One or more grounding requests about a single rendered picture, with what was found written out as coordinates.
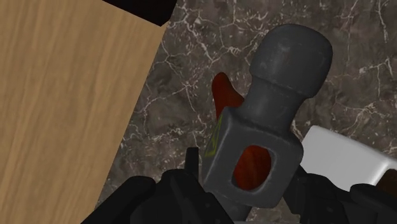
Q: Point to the light wooden cabinet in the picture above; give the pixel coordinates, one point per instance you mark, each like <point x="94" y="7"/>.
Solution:
<point x="62" y="108"/>

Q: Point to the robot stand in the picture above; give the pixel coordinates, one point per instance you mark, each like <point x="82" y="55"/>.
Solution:
<point x="145" y="9"/>

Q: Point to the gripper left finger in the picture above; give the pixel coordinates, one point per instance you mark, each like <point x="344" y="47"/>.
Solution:
<point x="161" y="198"/>

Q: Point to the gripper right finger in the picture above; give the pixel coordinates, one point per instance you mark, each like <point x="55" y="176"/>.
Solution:
<point x="322" y="201"/>

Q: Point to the white rounded block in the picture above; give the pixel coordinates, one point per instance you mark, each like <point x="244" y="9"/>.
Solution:
<point x="338" y="155"/>

